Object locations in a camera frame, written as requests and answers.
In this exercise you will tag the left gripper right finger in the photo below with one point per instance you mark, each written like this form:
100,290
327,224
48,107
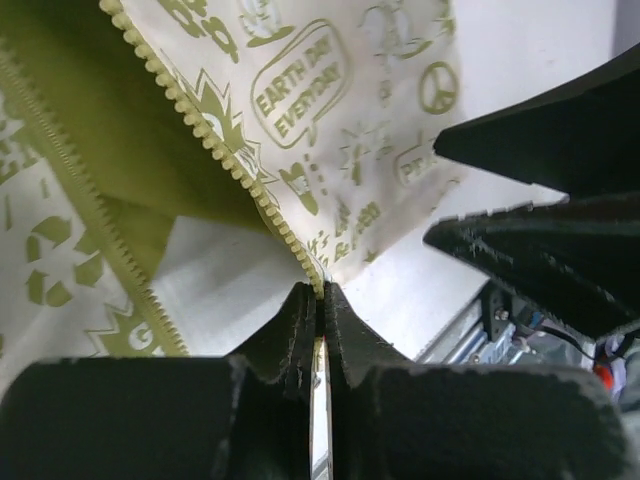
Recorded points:
355,353

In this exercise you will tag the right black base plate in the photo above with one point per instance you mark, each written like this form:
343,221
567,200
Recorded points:
516,333

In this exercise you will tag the cream green patterned jacket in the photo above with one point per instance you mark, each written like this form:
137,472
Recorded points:
167,166

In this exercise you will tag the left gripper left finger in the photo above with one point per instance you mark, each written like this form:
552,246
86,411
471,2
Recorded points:
270,438

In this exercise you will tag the aluminium front rail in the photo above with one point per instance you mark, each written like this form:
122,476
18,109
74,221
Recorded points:
459,339

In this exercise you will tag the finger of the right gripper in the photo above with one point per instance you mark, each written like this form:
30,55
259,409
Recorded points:
576,260
580,138

